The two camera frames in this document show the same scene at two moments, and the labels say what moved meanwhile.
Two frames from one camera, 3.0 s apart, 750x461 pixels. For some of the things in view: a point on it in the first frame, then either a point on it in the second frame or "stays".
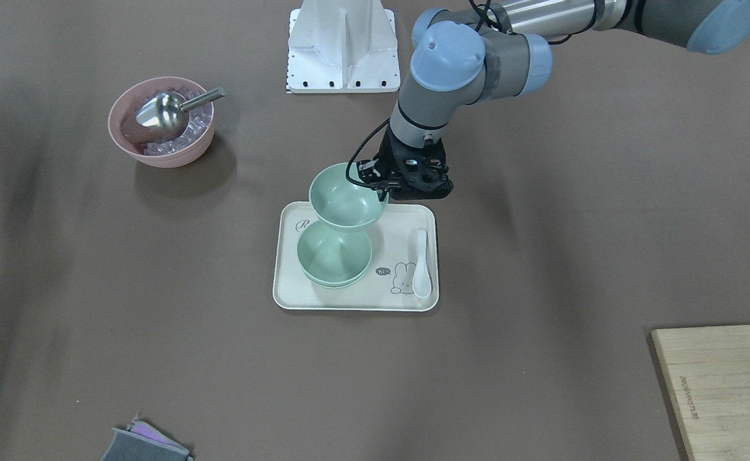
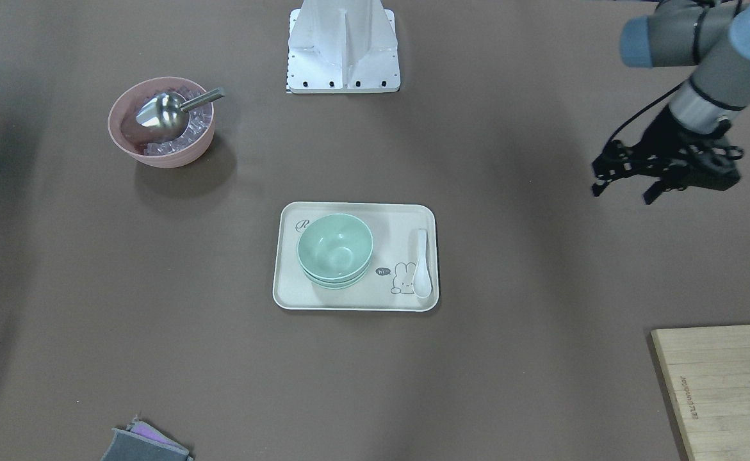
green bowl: (341, 203) to (335, 250)
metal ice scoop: (168, 114) stays
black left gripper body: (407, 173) to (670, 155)
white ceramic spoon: (422, 283) stays
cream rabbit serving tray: (387, 286) stays
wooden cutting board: (722, 380) stays
